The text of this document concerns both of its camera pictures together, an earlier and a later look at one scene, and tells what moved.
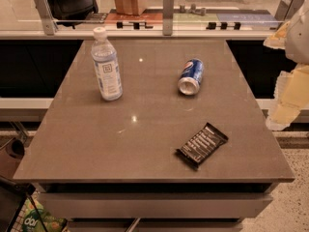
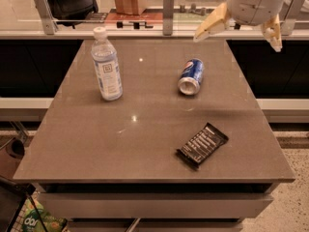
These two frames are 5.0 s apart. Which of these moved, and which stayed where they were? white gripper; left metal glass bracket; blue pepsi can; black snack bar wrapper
Moved: white gripper
Stayed: blue pepsi can; black snack bar wrapper; left metal glass bracket
